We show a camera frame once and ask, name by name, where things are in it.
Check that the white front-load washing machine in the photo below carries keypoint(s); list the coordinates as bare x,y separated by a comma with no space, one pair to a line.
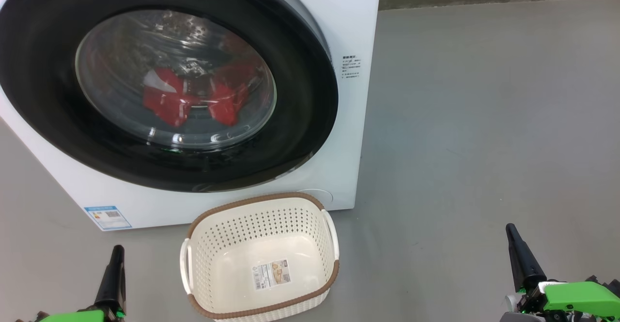
348,22

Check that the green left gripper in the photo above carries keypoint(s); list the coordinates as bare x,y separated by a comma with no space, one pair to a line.
82,316

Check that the red and white garment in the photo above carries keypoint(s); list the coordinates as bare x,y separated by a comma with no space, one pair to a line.
164,99

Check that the black round glass washer door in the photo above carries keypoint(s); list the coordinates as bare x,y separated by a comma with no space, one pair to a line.
48,94

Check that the printed product label sticker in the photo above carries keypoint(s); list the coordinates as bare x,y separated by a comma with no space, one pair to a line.
271,273

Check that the blue energy label sticker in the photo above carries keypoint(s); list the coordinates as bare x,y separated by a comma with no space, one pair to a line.
107,218

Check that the printed text label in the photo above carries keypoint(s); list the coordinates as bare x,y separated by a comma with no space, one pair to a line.
351,66

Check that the stainless steel washing machine drum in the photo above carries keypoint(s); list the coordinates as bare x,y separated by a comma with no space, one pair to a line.
145,36

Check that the cream perforated basket brown rim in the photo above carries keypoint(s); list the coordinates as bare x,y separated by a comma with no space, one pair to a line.
232,273

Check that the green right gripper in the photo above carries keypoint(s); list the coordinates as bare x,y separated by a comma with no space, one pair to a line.
581,295

